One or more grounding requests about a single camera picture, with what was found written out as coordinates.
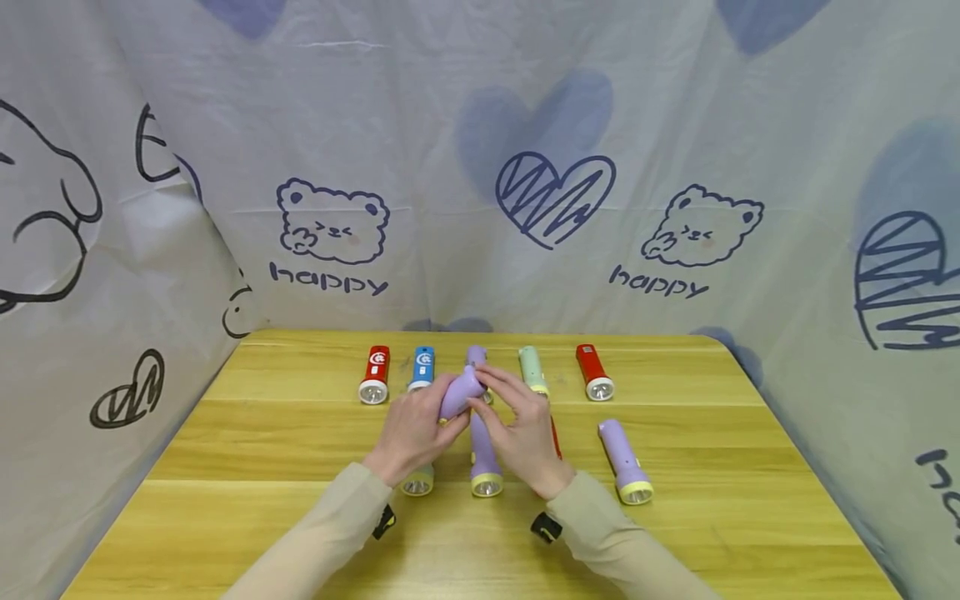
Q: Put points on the person's left hand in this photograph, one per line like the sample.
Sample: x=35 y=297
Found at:
x=409 y=432

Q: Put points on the person's right hand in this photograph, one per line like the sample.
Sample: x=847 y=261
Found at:
x=532 y=437

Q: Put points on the person's right thumb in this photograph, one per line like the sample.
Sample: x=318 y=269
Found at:
x=486 y=416

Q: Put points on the person's left fingers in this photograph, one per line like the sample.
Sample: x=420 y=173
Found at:
x=441 y=390

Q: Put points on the person's right fingers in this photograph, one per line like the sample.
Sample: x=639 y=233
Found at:
x=507 y=384

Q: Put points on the person's left thumb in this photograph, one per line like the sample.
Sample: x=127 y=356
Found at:
x=453 y=430

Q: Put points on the person's right forearm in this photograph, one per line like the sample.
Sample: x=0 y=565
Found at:
x=616 y=537

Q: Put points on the person's left forearm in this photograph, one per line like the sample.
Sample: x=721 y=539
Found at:
x=328 y=529

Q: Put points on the mint green flashlight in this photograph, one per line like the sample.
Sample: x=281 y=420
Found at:
x=531 y=367

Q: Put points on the blue flashlight with white print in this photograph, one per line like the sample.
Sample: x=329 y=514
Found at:
x=424 y=365

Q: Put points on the purple flashlight with yellow rim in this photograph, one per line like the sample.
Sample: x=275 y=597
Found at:
x=622 y=454
x=484 y=454

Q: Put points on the flashlight with pale yellow rim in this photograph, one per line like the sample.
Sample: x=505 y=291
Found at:
x=418 y=481

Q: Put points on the red flashlight with white print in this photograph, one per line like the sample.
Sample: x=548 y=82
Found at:
x=376 y=372

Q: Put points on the red flashlight with grey patch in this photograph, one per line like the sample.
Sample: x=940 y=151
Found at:
x=592 y=364

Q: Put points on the black wrist band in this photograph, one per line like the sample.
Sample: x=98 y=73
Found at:
x=547 y=527
x=385 y=522

